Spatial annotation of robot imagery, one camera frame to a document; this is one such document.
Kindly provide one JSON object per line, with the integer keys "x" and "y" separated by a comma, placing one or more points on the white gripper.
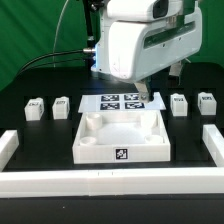
{"x": 138, "y": 50}

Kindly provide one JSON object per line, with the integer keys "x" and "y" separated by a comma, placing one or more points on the white square table top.
{"x": 121, "y": 137}

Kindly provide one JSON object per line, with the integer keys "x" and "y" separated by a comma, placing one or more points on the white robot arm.
{"x": 134, "y": 11}

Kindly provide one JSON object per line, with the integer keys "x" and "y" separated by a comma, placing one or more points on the white sheet with tags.
{"x": 118, "y": 102}

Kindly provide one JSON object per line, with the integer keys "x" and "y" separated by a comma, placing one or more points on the white U-shaped fence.
{"x": 55, "y": 177}

